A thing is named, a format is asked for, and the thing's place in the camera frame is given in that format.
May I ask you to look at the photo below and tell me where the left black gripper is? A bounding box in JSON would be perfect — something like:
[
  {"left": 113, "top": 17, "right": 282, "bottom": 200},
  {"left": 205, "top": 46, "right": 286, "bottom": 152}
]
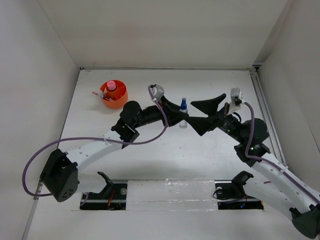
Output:
[{"left": 132, "top": 95, "right": 188, "bottom": 129}]

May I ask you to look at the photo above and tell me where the aluminium rail right edge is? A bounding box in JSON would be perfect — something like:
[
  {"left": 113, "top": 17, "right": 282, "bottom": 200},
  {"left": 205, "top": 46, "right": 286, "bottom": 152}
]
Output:
[{"left": 248, "top": 65, "right": 287, "bottom": 166}]

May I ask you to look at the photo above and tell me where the pink capped small bottle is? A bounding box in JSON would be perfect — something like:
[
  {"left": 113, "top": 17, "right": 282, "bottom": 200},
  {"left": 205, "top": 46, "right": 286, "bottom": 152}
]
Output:
[{"left": 106, "top": 80, "right": 117, "bottom": 92}]

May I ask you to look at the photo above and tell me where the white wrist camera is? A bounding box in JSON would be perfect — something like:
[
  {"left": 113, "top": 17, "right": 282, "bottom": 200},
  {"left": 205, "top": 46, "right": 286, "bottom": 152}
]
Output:
[
  {"left": 148, "top": 84, "right": 165, "bottom": 102},
  {"left": 228, "top": 87, "right": 243, "bottom": 114}
]

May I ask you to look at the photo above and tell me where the orange round compartment organizer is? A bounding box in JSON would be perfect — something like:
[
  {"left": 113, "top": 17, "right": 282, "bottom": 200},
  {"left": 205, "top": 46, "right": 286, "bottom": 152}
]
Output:
[{"left": 99, "top": 79, "right": 128, "bottom": 109}]

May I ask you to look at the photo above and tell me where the clear spray bottle blue nozzle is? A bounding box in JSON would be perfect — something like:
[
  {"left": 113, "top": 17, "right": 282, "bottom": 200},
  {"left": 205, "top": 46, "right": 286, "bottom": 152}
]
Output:
[{"left": 179, "top": 98, "right": 188, "bottom": 129}]

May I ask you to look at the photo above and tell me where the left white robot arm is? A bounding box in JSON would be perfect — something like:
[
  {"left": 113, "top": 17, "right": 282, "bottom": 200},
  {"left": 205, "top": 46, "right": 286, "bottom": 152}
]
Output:
[{"left": 40, "top": 97, "right": 188, "bottom": 203}]

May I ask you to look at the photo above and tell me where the red pen refill with white end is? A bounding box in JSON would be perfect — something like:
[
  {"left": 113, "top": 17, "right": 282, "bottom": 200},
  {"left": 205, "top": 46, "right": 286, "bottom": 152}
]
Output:
[{"left": 92, "top": 91, "right": 107, "bottom": 99}]

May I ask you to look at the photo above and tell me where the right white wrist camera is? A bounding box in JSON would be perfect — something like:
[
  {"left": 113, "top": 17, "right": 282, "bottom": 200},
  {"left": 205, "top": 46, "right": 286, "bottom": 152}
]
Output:
[{"left": 228, "top": 87, "right": 243, "bottom": 114}]

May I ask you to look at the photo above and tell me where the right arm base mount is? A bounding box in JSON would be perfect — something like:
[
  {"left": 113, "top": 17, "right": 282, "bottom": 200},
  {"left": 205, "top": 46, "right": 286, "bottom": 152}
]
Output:
[{"left": 212, "top": 182, "right": 264, "bottom": 211}]

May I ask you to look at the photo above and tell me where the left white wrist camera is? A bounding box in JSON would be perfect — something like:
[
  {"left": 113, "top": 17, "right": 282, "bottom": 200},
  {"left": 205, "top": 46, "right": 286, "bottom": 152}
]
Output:
[{"left": 148, "top": 84, "right": 165, "bottom": 102}]

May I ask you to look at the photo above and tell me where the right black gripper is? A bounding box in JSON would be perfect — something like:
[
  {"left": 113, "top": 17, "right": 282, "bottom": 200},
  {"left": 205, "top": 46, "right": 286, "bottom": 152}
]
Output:
[{"left": 184, "top": 93, "right": 246, "bottom": 143}]

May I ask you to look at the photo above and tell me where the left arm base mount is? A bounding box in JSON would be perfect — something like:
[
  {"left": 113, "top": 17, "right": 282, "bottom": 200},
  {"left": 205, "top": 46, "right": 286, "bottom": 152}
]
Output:
[{"left": 79, "top": 182, "right": 128, "bottom": 211}]

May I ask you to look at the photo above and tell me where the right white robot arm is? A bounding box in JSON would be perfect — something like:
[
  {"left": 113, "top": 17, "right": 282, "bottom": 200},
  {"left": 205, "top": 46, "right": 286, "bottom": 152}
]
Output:
[{"left": 185, "top": 93, "right": 320, "bottom": 239}]

